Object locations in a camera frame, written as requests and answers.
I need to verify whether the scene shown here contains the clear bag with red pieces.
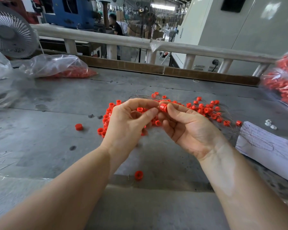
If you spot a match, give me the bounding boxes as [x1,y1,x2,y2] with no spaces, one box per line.
[20,54,98,79]

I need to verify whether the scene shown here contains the brown wooden board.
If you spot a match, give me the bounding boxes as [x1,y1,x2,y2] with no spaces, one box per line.
[34,49,260,87]

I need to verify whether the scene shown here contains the blue industrial machine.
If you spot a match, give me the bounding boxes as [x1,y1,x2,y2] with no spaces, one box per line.
[41,0,97,30]

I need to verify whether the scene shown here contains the red industrial machine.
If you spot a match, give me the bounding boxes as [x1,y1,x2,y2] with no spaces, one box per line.
[0,0,39,24]

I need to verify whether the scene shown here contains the large clear bag red pieces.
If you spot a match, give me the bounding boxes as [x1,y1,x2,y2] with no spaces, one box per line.
[260,41,288,111]

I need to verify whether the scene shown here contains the bundle of thin metal wires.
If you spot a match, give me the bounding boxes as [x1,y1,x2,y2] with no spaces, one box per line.
[127,93,195,147]

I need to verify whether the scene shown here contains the person's right hand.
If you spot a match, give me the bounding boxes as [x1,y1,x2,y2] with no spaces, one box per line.
[157,103,228,163]

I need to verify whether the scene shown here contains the pile of red plastic rings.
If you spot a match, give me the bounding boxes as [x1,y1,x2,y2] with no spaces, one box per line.
[97,91,243,138]

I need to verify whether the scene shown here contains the large grey machine cabinet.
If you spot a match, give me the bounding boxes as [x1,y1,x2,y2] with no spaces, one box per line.
[172,0,288,76]

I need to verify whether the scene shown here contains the white desk fan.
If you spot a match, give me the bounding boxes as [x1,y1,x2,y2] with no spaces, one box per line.
[0,2,39,59]

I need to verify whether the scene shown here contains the person's right forearm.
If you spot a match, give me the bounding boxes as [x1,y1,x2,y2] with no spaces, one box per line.
[200,148,288,230]

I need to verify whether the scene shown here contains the person's left forearm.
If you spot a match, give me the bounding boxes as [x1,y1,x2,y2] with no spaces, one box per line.
[0,145,122,230]

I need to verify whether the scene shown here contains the black pedestal fan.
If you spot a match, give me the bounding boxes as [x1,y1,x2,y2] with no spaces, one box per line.
[140,11,157,64]

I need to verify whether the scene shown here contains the white paper sheet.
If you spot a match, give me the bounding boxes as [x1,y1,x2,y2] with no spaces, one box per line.
[236,121,288,185]

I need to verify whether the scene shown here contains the person's left hand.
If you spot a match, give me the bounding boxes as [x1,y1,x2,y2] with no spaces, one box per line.
[101,98,160,163]

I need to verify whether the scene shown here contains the white metal railing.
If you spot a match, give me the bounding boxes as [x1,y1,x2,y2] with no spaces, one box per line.
[31,23,279,77]

